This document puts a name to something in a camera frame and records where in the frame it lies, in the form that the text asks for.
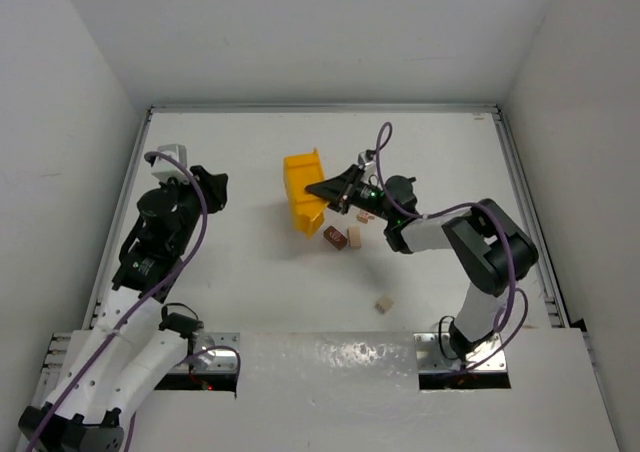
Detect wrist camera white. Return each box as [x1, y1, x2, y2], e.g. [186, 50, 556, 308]
[144, 144, 188, 184]
[357, 149, 376, 170]

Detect yellow plastic bin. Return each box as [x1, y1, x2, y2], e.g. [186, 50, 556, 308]
[283, 148, 328, 238]

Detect aluminium frame rail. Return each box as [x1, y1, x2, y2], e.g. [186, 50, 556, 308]
[149, 102, 500, 114]
[493, 109, 571, 328]
[81, 107, 153, 330]

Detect aluminium frame rail right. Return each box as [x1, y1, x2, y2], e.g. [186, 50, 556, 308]
[493, 109, 571, 328]

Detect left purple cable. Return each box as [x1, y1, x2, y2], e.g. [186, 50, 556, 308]
[22, 154, 209, 452]

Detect aluminium frame rail back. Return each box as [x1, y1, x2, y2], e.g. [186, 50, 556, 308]
[149, 102, 500, 114]

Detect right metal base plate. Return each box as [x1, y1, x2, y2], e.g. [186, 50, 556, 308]
[414, 332, 508, 374]

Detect metal base plate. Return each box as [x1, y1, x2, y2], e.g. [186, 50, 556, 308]
[173, 332, 241, 375]
[414, 332, 508, 374]

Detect patterned small wood block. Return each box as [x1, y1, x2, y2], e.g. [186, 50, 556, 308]
[356, 210, 375, 223]

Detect light wood cube block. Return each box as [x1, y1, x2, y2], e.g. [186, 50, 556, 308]
[375, 296, 394, 315]

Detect dark brown wood block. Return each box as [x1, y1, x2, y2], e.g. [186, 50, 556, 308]
[323, 226, 348, 250]

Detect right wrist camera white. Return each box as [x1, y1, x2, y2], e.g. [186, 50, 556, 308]
[357, 149, 376, 170]

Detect aluminium frame rail left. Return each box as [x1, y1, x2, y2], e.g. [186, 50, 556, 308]
[81, 107, 153, 330]

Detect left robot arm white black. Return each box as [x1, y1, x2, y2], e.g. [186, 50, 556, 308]
[19, 166, 229, 451]

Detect white front cover board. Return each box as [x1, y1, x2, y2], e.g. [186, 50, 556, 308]
[131, 329, 617, 451]

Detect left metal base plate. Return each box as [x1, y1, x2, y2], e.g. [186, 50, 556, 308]
[173, 332, 241, 375]

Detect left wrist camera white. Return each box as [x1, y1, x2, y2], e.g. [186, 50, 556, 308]
[144, 144, 188, 184]

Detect light wood rectangular block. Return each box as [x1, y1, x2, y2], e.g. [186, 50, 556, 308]
[348, 226, 362, 249]

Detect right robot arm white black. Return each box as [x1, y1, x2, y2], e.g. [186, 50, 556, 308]
[305, 165, 539, 360]

